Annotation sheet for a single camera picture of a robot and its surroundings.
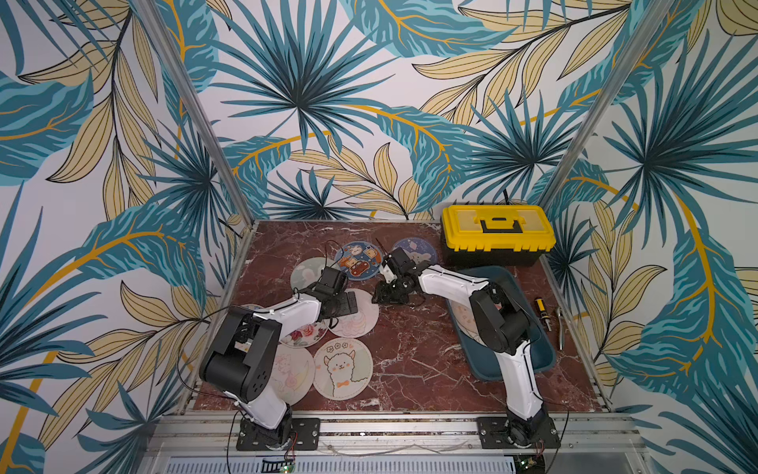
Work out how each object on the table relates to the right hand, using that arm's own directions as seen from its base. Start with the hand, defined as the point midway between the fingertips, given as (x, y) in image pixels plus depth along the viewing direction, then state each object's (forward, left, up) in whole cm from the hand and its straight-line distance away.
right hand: (377, 299), depth 96 cm
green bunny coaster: (+13, +24, -1) cm, 27 cm away
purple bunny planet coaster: (+22, -16, -1) cm, 27 cm away
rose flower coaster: (-11, +22, -1) cm, 25 cm away
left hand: (-3, +12, 0) cm, 12 cm away
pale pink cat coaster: (-23, +24, -1) cm, 33 cm away
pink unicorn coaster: (-8, +5, -1) cm, 9 cm away
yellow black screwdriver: (-5, -53, 0) cm, 53 cm away
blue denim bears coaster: (+17, +6, 0) cm, 18 cm away
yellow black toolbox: (+13, -38, +15) cm, 43 cm away
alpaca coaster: (-21, +10, -2) cm, 24 cm away
